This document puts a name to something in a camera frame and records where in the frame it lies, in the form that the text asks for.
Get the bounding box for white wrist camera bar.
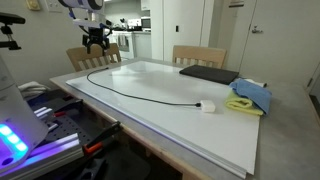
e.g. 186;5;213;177
73;19;107;29

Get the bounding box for white door with handle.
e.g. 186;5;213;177
241;0;320;86

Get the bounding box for yellow microfiber cloth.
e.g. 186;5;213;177
225;90;264;116

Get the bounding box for wooden chair near cloths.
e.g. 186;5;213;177
172;45;227;69

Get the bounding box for folded white cloth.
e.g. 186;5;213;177
18;81;50;98

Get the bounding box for orange black clamp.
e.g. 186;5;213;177
82;121;121;155

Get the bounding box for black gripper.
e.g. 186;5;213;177
82;28;110;54

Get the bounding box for white board mat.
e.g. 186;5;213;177
66;61;259;178

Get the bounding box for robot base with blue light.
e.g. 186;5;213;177
0;58;83;180

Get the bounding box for black charging cable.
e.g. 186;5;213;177
86;67;202;108

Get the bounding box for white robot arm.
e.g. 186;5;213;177
58;0;112;54

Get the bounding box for wooden chair near arm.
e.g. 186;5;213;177
66;43;122;72

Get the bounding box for blue microfiber cloth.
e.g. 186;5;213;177
229;79;272;115

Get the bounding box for white charger adapter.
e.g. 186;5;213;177
200;100;216;113

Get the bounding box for black flat pad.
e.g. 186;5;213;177
179;65;239;85

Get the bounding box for black camera on stand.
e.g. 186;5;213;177
0;12;26;50

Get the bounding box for small white charger with cable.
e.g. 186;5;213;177
244;79;267;88

